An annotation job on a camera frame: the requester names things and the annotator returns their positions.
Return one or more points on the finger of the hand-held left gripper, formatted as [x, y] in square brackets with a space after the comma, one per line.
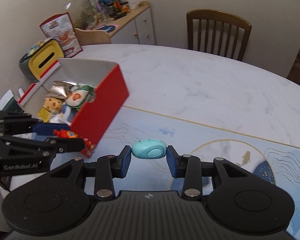
[65, 146]
[52, 129]

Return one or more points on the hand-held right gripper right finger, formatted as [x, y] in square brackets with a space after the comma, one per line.
[172, 162]

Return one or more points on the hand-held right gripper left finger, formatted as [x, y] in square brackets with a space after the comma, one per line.
[125, 161]

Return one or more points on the yellow packet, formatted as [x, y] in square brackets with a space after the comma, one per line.
[44, 115]

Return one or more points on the blue white packet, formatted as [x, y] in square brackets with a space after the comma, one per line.
[71, 113]

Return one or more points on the yellow cookie plush toy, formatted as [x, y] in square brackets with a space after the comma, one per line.
[53, 105]

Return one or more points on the teal oval toy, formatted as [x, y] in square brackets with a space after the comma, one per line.
[148, 148]

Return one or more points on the silver foil packet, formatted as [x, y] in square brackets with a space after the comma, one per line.
[58, 88]

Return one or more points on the green white orange pouch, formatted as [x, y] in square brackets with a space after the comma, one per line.
[77, 96]

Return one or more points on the red cardboard box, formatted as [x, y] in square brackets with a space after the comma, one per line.
[100, 110]

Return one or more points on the dark green box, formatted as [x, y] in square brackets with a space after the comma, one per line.
[15, 105]

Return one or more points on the white paper sheets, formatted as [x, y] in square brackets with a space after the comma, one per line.
[5, 100]

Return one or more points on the grey yellow tissue box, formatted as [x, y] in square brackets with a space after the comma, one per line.
[43, 60]

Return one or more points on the colourful packets on tissue box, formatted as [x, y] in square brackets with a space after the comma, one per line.
[40, 45]

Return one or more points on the red white snack bag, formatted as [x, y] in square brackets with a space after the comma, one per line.
[62, 35]

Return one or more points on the light wooden chair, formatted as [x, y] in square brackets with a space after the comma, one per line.
[92, 36]

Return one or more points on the dark blue pad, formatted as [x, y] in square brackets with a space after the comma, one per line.
[107, 28]

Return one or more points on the clear box with greenery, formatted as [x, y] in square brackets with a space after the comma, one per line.
[87, 15]

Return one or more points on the clear drinking glass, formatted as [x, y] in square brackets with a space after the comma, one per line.
[105, 16]

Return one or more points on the clear plastic dome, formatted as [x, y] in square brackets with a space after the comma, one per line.
[73, 3]

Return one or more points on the black yellow hand tool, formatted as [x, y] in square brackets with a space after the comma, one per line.
[119, 15]

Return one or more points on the light wooden side cabinet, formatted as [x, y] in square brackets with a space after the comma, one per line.
[140, 27]

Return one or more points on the dark glass jar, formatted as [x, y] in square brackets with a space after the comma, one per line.
[115, 7]

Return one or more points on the jar with orange label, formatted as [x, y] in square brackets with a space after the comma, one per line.
[125, 8]

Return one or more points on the clear plastic bag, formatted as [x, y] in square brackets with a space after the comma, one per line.
[132, 1]

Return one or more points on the brown wooden chair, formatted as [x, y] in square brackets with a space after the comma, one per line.
[217, 15]

